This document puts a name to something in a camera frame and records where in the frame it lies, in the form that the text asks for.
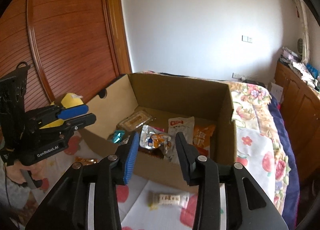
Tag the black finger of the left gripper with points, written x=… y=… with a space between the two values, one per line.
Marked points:
x=72 y=124

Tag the golden grain cake snack pack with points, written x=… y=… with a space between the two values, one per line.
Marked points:
x=135 y=121

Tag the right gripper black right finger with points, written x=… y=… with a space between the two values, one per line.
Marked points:
x=187 y=155

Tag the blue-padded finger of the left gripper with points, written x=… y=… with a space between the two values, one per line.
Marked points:
x=68 y=112

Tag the silver foil snack bag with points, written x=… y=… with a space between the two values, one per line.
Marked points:
x=152 y=139

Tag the orange chicken feet snack bag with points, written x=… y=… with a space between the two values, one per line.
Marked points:
x=202 y=138

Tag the wooden side cabinet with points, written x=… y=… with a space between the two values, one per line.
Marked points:
x=300 y=112

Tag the white wall power socket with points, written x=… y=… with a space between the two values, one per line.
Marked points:
x=238 y=77

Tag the small orange snack packet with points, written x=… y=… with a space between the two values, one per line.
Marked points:
x=86 y=161

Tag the small white candy bar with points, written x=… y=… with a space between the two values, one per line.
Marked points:
x=167 y=199

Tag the red-brown wooden wardrobe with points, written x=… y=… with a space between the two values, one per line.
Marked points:
x=71 y=46

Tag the teal snack packet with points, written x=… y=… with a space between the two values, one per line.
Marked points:
x=117 y=136

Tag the white pouch snack bag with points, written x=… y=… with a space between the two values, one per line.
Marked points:
x=184 y=125

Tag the pile of papers on cabinet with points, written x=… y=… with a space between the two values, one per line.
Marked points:
x=293 y=61

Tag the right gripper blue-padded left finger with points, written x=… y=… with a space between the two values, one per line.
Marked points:
x=127 y=155

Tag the floral quilt blanket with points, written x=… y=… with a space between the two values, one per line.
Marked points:
x=258 y=145

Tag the brown cardboard box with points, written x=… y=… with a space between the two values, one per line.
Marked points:
x=164 y=97

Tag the white wall light switch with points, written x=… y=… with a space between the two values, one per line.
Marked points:
x=247 y=39

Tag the yellow plush toy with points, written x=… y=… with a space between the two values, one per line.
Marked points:
x=68 y=100

